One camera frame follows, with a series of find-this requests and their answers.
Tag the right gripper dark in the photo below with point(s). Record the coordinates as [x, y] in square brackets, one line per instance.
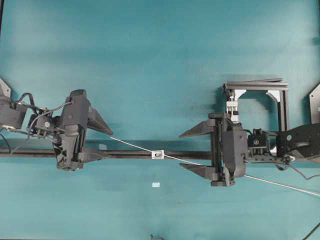
[229, 148]

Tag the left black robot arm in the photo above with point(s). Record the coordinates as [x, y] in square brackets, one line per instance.
[28, 119]

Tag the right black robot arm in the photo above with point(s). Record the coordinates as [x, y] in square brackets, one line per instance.
[282, 148]

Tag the white corner bracket upper right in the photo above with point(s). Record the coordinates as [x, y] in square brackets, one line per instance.
[274, 95]

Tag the white tape square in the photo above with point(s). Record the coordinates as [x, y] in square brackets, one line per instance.
[156, 184]

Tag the white wire clamp holder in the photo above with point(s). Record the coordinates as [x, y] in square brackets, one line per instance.
[232, 110]

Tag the long black aluminium rail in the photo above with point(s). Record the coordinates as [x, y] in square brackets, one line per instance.
[114, 154]

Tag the silver metal fitting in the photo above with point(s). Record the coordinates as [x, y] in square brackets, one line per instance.
[157, 154]

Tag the grey left arm base plate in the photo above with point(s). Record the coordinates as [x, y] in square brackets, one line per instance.
[5, 90]

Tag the black aluminium frame stand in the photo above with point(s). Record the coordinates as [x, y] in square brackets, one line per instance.
[235, 89]

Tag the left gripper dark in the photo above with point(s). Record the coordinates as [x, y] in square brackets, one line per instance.
[76, 116]

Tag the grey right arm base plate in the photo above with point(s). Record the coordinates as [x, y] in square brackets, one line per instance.
[314, 105]

